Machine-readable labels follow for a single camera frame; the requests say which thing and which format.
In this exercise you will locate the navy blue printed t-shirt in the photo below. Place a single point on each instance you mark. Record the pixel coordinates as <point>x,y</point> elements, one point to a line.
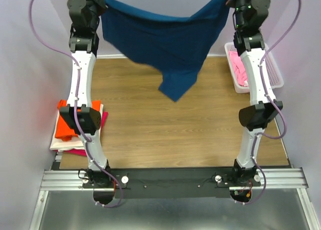
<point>176,46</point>

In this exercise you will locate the white plastic laundry basket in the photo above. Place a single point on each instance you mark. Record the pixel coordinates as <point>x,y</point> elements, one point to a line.
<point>273,71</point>

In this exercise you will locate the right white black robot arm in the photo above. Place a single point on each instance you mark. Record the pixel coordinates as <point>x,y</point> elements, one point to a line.
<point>263,107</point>

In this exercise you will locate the pink t-shirt in basket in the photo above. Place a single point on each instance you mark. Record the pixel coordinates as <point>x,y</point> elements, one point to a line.
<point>239,69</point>

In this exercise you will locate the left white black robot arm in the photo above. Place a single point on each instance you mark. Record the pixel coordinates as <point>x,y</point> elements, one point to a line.
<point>79,113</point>

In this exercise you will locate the white folded t-shirt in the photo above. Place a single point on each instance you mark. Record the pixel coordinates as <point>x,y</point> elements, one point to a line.
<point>61,146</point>

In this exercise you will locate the orange folded t-shirt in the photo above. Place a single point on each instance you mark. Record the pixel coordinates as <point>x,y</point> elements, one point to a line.
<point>63,131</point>

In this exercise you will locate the magenta folded t-shirt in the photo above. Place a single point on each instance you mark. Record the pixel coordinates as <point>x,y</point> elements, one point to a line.
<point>81,151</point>

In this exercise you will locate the aluminium extrusion rail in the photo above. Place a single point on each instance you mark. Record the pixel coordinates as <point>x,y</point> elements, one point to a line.
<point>276,178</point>

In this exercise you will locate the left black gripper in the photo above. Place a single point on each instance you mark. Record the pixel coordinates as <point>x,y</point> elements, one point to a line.
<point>97,0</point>

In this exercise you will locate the black mounting base plate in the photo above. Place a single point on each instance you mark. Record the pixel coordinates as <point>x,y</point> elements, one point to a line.
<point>148,183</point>

